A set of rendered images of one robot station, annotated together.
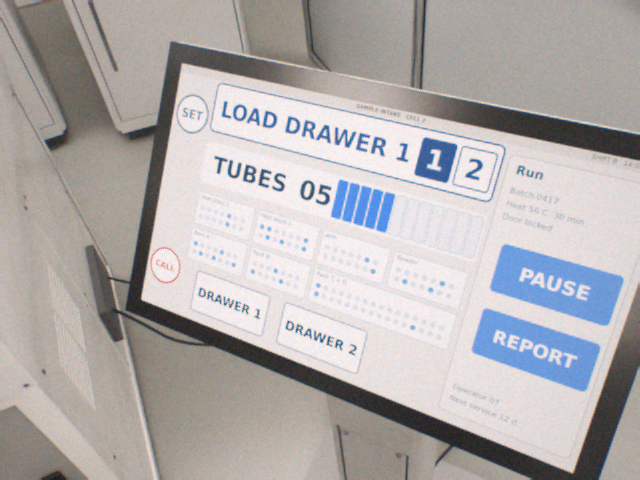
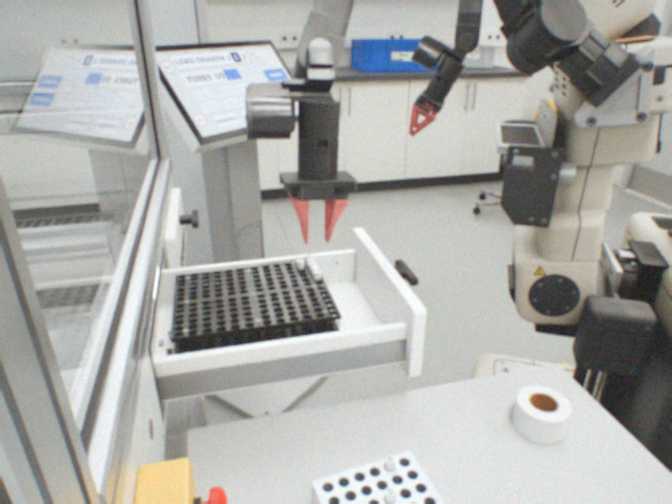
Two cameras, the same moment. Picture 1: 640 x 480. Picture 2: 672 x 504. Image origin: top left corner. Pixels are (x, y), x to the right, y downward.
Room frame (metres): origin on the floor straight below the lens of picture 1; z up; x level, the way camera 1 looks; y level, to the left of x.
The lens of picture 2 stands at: (0.01, 1.51, 1.26)
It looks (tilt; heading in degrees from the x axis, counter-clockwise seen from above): 26 degrees down; 273
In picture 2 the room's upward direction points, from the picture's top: straight up
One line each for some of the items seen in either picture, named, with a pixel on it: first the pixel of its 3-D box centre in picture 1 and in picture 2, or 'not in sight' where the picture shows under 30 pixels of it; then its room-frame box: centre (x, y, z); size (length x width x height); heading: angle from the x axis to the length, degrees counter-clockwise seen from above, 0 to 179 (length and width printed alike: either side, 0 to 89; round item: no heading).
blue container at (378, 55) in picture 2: not in sight; (393, 54); (-0.23, -2.65, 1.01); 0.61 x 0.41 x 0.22; 17
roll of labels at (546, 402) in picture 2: not in sight; (541, 413); (-0.24, 0.99, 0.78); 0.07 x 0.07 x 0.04
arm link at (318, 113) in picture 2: not in sight; (314, 118); (0.08, 0.83, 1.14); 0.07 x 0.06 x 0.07; 14
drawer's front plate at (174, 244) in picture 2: not in sight; (177, 235); (0.38, 0.63, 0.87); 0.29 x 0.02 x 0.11; 107
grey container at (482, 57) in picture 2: not in sight; (464, 56); (-0.82, -2.91, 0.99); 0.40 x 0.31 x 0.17; 17
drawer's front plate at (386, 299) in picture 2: not in sight; (381, 292); (-0.02, 0.84, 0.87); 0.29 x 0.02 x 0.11; 107
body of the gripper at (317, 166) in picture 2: not in sight; (317, 163); (0.07, 0.83, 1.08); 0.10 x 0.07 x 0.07; 16
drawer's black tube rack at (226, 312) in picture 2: not in sight; (253, 312); (0.17, 0.90, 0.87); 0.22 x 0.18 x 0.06; 17
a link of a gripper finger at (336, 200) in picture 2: not in sight; (318, 211); (0.07, 0.83, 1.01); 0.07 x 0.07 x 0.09; 16
